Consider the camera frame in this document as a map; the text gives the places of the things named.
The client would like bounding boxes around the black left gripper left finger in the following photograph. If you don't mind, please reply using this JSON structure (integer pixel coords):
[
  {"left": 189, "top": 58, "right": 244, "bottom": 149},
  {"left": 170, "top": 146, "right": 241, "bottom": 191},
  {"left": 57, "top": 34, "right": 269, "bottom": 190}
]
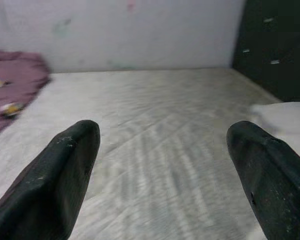
[{"left": 0, "top": 119, "right": 101, "bottom": 240}]

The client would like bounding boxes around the white pillow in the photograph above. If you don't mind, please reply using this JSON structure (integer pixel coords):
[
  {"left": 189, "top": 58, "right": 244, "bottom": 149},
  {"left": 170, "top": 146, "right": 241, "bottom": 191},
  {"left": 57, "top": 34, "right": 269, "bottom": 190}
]
[{"left": 249, "top": 101, "right": 300, "bottom": 166}]

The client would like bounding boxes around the dark tufted headboard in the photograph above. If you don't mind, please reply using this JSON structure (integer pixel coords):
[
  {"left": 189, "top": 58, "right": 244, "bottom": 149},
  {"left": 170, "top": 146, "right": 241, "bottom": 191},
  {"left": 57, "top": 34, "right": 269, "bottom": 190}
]
[{"left": 231, "top": 0, "right": 300, "bottom": 103}]

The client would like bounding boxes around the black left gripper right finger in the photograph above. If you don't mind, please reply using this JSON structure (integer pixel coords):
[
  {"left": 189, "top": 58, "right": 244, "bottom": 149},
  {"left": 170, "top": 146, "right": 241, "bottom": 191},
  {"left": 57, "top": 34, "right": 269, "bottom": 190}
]
[{"left": 226, "top": 120, "right": 300, "bottom": 240}]

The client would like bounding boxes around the white quilted mattress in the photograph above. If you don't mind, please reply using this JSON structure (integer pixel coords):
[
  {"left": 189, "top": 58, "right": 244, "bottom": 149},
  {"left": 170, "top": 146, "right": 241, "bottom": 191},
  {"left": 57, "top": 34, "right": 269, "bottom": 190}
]
[{"left": 0, "top": 67, "right": 285, "bottom": 240}]

